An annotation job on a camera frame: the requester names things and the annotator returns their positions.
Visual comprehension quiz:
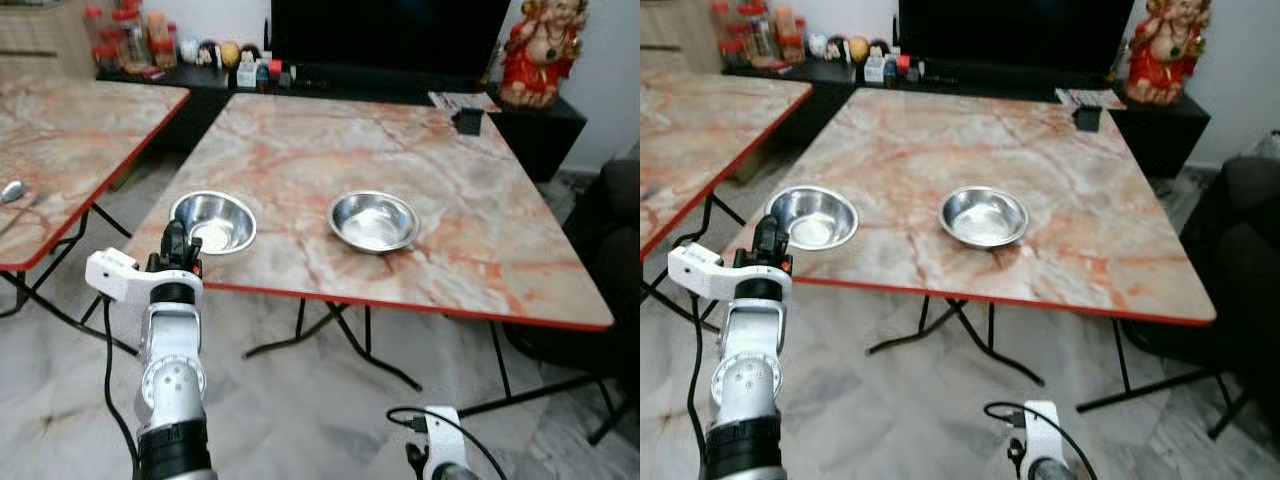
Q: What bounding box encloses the printed magazine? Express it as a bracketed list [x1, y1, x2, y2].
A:
[1054, 87, 1128, 111]
[427, 90, 502, 114]

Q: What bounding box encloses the orange snack jar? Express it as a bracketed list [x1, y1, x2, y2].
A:
[147, 11, 180, 70]
[774, 7, 807, 64]

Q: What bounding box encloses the red laughing figure statue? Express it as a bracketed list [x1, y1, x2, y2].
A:
[1124, 0, 1214, 107]
[496, 0, 590, 110]

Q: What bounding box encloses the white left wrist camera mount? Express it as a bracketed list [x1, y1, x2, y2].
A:
[85, 248, 203, 306]
[667, 243, 793, 302]

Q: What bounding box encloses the dark sofa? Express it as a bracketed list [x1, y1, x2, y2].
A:
[1125, 153, 1280, 403]

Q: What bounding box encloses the wooden cabinet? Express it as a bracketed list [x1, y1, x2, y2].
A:
[0, 0, 98, 82]
[640, 0, 723, 77]

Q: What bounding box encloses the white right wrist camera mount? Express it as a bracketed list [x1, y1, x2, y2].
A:
[1020, 400, 1067, 480]
[421, 404, 471, 480]

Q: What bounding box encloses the steel bowl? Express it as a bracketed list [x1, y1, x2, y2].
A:
[169, 190, 258, 257]
[328, 190, 421, 256]
[938, 185, 1030, 251]
[765, 185, 859, 252]

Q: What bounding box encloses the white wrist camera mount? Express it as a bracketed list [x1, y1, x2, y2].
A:
[1020, 400, 1067, 480]
[85, 248, 203, 306]
[421, 404, 471, 480]
[667, 243, 793, 302]

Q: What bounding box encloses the black television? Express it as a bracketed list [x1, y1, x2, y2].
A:
[269, 0, 513, 83]
[897, 0, 1142, 78]

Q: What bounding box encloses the large red lid jar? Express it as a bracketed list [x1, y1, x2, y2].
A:
[734, 2, 777, 66]
[109, 4, 152, 70]

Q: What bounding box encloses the black tv console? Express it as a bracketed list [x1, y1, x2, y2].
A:
[721, 58, 1212, 181]
[95, 63, 588, 184]

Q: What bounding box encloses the marble folding table red edge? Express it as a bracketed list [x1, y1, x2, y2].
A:
[640, 68, 814, 333]
[0, 75, 192, 358]
[733, 87, 1253, 442]
[124, 92, 637, 447]

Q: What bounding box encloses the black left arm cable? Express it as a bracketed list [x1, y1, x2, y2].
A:
[685, 294, 713, 480]
[101, 298, 143, 480]

